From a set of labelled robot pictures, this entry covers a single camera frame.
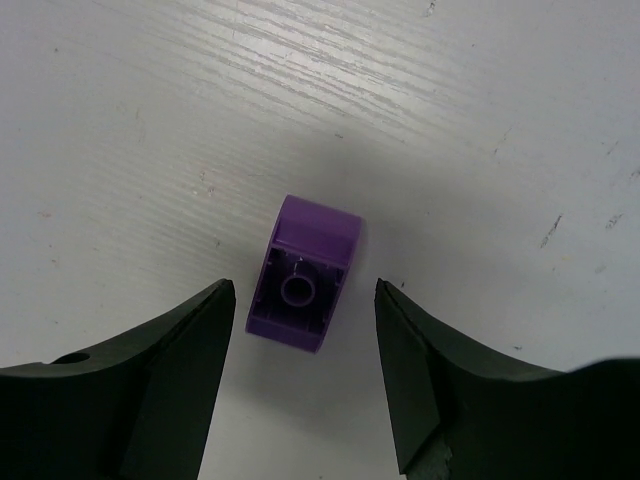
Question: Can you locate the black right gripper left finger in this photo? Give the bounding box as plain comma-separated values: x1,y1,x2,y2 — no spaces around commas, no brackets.
1,279,235,479

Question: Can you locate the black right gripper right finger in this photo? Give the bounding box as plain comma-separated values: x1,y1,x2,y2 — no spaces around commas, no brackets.
374,280,639,479

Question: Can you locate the purple printed lego brick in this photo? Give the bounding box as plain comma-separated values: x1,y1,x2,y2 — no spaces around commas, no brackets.
245,195,362,353

